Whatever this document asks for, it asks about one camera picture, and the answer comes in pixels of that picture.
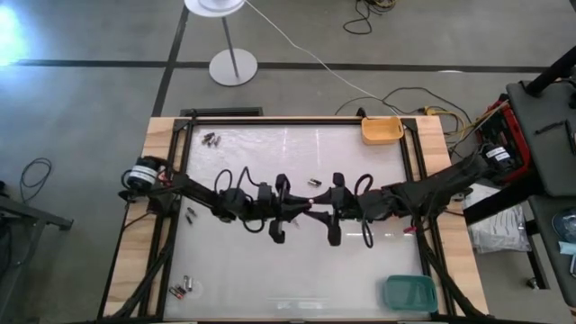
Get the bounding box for teal plastic bin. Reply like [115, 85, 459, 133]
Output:
[382, 274, 439, 314]

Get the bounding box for black cable bundle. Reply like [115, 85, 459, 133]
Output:
[416, 233, 485, 319]
[110, 238, 176, 319]

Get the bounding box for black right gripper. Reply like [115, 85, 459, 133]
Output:
[302, 171, 364, 248]

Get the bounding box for dark side table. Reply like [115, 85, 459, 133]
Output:
[526, 193, 576, 311]

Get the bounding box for white power cable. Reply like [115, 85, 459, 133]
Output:
[245, 0, 401, 116]

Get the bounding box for black coiled floor cable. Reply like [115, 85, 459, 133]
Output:
[342, 0, 398, 36]

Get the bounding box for grey metal stand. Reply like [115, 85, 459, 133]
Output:
[0, 179, 76, 316]

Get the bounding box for white floor lamp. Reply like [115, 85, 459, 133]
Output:
[184, 0, 259, 87]

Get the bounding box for black diagonal stand bar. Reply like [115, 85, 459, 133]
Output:
[463, 177, 544, 226]

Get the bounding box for black cable loop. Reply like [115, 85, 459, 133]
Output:
[18, 157, 53, 203]

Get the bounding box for white plastic bag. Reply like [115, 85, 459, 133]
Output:
[463, 183, 533, 255]

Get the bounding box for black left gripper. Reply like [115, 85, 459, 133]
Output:
[245, 173, 313, 246]

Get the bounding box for yellow extension cord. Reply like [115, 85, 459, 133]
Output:
[420, 106, 469, 136]

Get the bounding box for red and black toolbox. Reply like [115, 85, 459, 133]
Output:
[474, 99, 533, 184]

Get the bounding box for grey side table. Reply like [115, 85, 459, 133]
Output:
[506, 79, 576, 199]

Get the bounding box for yellow plastic bin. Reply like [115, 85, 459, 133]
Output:
[360, 116, 405, 146]

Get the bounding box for black metal table frame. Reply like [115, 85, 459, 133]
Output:
[96, 114, 491, 324]

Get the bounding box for round dark disc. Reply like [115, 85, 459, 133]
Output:
[551, 207, 576, 245]

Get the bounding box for black pole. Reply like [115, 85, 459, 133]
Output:
[524, 44, 576, 98]

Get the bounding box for black tool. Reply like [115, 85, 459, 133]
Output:
[534, 119, 569, 136]

